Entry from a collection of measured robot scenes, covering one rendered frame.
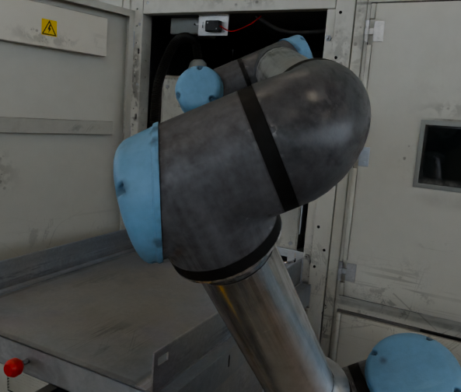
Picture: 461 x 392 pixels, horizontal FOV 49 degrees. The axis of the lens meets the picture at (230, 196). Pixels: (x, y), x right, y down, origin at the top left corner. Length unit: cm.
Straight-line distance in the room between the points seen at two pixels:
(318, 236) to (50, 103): 82
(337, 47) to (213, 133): 98
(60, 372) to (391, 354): 57
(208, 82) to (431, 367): 50
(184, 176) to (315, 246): 101
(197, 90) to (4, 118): 75
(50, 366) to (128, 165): 63
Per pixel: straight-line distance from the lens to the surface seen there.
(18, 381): 226
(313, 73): 45
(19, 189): 150
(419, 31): 131
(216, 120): 42
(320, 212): 137
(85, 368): 95
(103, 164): 164
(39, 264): 138
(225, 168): 40
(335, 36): 137
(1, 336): 108
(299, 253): 144
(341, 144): 42
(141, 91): 164
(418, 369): 70
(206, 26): 154
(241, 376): 116
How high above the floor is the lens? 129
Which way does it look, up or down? 9 degrees down
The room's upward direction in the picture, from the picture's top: 4 degrees clockwise
